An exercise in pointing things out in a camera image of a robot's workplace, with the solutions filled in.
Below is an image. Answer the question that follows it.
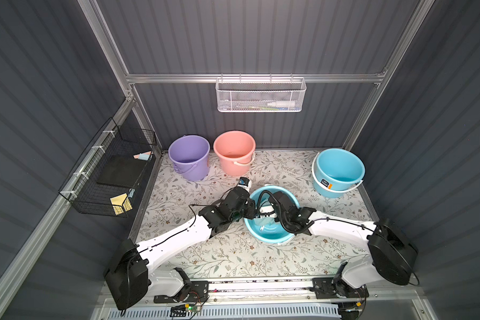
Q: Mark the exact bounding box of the black notebook in basket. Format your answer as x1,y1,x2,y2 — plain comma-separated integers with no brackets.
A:
97,155,147,188

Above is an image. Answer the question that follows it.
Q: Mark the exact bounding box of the pink plastic bucket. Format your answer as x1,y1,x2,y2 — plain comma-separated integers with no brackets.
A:
213,131,256,177

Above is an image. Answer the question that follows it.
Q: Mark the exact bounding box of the floral patterned table mat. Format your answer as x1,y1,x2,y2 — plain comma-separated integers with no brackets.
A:
137,150,377,279

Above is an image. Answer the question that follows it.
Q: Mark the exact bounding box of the white wire mesh basket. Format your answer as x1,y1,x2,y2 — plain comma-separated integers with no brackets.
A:
215,76,307,113

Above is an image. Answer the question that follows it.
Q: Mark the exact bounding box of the white bottle in basket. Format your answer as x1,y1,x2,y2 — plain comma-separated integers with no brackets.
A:
267,101,296,109

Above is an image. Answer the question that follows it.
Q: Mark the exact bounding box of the purple plastic bucket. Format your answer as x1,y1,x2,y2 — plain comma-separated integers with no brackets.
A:
168,135,210,181

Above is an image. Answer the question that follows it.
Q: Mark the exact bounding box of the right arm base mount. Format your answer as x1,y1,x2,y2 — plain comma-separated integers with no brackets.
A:
309,277,369,300

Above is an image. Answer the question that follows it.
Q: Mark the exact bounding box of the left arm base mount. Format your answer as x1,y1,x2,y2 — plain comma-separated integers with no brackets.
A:
153,281,209,303

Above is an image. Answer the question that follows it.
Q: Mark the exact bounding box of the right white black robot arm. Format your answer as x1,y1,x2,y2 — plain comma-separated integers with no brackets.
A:
255,190,418,292

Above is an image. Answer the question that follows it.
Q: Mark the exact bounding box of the yellow sticky note pad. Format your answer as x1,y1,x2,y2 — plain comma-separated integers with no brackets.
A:
110,193,133,215

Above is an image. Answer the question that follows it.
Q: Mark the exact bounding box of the black wire wall basket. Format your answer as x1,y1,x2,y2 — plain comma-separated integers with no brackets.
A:
59,118,157,218

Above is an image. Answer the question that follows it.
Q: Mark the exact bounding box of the teal plastic bucket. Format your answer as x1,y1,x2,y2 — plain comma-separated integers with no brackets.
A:
311,148,365,198
244,185,300,245

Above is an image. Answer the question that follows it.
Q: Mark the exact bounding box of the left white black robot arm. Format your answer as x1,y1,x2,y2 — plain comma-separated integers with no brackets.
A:
104,177,255,312

